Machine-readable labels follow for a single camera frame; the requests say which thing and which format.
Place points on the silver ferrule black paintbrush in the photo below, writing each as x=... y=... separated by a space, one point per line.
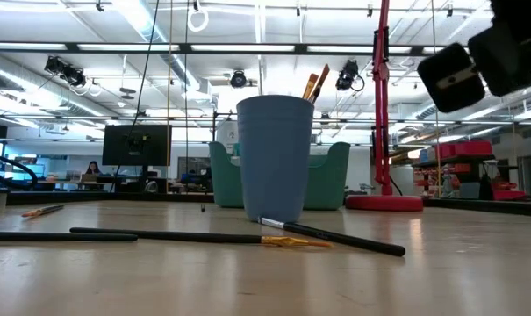
x=344 y=239

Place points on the blue plastic cup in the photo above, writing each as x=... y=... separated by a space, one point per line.
x=274 y=167

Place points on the large light blue paint bottle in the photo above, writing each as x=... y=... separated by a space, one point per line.
x=236 y=149

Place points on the gold ferrule black paintbrush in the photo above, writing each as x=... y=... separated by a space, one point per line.
x=181 y=237

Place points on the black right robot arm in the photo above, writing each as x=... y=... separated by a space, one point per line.
x=519 y=11

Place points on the red storage bin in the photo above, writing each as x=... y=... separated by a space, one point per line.
x=467 y=149

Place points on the storage shelf rack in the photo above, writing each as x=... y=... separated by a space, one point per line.
x=449 y=175

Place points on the red desk lamp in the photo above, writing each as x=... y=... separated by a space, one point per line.
x=383 y=203

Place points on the teal plastic bin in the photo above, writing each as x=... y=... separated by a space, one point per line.
x=223 y=184

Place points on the black monitor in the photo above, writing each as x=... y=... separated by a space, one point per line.
x=116 y=145

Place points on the person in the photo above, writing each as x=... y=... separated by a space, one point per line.
x=93 y=169

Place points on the black hanging camera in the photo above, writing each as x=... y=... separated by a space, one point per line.
x=347 y=75

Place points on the black mounted camera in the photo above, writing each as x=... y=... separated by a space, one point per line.
x=238 y=80
x=65 y=72

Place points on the black overhead frame bar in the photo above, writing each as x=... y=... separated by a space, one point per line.
x=184 y=48

